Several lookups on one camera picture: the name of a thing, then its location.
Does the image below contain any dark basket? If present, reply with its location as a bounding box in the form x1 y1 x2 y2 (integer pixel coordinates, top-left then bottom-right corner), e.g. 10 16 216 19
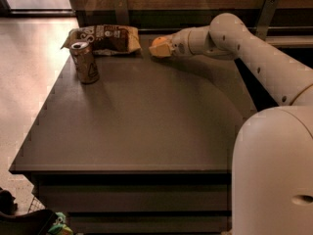
0 188 57 235

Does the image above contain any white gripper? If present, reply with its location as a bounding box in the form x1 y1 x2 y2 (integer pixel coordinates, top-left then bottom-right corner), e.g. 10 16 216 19
149 28 192 58

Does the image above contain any left metal shelf bracket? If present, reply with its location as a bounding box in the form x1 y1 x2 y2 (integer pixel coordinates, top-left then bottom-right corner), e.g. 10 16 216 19
113 0 130 25

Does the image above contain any right metal shelf bracket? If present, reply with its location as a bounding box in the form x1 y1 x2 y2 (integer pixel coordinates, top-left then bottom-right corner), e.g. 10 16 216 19
255 0 280 40

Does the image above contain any orange fruit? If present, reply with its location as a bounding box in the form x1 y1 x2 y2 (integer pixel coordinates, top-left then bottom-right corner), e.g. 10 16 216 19
152 36 168 46

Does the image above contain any metal shelf bracket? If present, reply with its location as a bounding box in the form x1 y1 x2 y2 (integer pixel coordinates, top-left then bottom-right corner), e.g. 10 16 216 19
113 0 130 25
255 0 280 40

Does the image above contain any brown chip bag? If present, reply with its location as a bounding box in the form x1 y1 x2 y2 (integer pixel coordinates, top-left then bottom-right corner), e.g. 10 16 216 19
63 24 141 56

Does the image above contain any green snack bag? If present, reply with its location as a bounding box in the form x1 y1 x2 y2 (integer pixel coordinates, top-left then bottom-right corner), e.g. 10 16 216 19
48 212 73 235

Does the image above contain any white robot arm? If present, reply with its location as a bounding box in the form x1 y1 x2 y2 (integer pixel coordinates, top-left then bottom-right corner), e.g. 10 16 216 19
149 13 313 235

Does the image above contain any dark grey drawer cabinet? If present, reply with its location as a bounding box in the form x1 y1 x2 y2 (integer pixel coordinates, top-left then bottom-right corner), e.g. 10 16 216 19
9 33 258 235

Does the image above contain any brown soda can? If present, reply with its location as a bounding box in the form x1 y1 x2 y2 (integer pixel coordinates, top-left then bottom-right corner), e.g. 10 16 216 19
69 40 100 84

